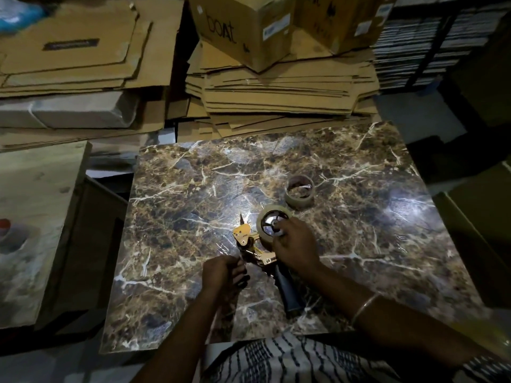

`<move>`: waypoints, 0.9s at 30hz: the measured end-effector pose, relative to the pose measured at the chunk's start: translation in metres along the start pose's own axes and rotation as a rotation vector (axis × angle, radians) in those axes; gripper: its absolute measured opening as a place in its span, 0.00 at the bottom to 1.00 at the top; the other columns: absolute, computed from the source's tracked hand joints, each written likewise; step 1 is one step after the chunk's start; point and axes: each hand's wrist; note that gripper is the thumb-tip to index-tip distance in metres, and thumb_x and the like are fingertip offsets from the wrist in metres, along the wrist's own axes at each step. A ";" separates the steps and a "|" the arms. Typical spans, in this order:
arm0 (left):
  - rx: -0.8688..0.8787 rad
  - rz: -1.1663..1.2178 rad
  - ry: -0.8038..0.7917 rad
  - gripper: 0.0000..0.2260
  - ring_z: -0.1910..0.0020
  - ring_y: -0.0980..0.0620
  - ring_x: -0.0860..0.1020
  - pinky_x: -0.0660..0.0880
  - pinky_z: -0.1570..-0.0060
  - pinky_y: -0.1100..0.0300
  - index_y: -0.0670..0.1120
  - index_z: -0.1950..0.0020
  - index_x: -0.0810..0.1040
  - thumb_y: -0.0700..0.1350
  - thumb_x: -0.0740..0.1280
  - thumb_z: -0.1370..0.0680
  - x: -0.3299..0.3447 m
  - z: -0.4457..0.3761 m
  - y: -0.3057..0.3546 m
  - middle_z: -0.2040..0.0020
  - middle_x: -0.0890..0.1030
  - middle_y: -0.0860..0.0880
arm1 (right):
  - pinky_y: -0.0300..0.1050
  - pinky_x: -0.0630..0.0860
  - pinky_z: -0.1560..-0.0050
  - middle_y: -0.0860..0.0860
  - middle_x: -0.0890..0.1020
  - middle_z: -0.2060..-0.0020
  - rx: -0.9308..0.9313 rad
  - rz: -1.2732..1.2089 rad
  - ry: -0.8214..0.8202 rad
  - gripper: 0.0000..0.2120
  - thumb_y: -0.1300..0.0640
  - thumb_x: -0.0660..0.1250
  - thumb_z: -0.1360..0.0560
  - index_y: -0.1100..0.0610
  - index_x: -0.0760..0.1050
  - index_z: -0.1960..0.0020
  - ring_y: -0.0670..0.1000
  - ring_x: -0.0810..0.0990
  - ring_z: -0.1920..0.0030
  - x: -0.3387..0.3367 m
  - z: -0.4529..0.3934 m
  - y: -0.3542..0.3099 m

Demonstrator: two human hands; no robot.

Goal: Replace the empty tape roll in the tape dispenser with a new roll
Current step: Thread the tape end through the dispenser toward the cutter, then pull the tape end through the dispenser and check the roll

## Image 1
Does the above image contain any pale plywood board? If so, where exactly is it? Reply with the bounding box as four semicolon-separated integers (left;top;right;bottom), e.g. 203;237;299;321
0;141;92;329

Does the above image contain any person's left forearm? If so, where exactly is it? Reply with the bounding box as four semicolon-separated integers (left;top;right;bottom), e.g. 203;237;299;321
131;291;229;383

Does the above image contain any black white striped garment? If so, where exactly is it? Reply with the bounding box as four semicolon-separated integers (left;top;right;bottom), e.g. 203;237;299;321
201;332;511;383

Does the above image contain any stack of grey printed sheets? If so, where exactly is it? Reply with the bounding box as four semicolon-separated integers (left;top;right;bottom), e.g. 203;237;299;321
372;0;511;91

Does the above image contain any yellow tape dispenser black handle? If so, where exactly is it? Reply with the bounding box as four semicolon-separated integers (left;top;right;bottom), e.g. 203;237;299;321
233;213;306;314

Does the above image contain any person's left hand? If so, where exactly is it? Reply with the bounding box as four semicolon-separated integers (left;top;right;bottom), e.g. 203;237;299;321
201;255;251;300

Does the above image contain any person's right forearm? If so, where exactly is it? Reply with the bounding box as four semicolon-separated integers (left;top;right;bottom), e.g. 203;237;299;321
307;264;504;371

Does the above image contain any white plastic wrapped package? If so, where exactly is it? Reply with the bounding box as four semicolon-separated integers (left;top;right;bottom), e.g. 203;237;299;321
0;91;140;130

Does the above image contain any stack of flattened cardboard sheets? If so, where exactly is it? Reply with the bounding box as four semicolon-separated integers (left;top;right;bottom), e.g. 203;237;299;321
0;0;185;152
177;30;381;143

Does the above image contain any brown cardboard box white label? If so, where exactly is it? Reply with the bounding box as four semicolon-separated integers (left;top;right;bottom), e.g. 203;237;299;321
295;0;399;55

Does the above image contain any dark cardboard box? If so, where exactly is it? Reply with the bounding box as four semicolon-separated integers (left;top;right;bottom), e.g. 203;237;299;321
432;161;511;309

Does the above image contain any beige packing tape roll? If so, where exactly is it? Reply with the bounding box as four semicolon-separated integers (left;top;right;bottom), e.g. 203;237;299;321
256;205;294;241

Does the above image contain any person's right hand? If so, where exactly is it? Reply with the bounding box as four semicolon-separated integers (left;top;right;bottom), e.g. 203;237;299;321
271;217;322;276

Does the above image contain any nearly empty tape roll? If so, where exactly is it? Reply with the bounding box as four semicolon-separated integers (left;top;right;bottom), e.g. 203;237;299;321
284;174;315;209

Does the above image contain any large brown cardboard box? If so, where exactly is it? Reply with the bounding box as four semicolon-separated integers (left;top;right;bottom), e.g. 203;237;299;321
188;0;297;73

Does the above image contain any blue plastic bag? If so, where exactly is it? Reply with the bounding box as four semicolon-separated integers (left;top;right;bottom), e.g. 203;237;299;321
0;0;48;35

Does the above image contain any thin metal bracelet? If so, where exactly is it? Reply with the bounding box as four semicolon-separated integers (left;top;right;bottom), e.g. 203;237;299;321
351;293;382;327

